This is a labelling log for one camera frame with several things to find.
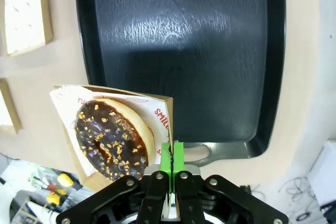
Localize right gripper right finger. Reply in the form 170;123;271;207
172;142;289;224

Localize yellow tool on floor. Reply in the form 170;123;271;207
46;191;64;206
56;173;74;187

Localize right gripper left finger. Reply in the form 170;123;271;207
56;142;173;224

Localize black handled serving tray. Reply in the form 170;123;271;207
74;0;287;167

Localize white box on floor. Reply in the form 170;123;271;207
307;140;336;206

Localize brown cardboard food box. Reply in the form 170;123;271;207
0;0;54;57
0;78;22;135
49;84;174;193

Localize black cable tangle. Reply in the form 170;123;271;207
278;176;322;222

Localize white smiley printed paper liner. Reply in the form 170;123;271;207
49;89;170;176
4;0;47;54
0;90;13;127

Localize chocolate donut with nut bits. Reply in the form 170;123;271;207
75;98;156;182

